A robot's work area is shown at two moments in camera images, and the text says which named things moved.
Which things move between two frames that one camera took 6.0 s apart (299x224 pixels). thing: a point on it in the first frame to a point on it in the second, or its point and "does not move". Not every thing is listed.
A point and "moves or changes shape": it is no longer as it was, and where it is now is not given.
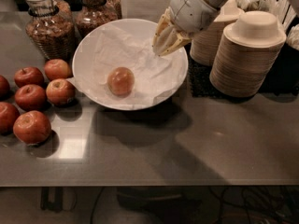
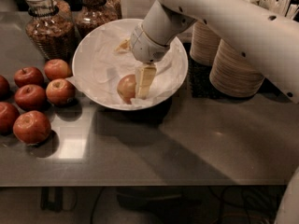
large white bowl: [114, 64] does not move
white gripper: [193, 10] to [146, 46]
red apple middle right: [60, 91] does not move
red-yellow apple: [121, 81] moves or changes shape
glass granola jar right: [100, 7] does not move
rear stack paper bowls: [205, 44] does not move
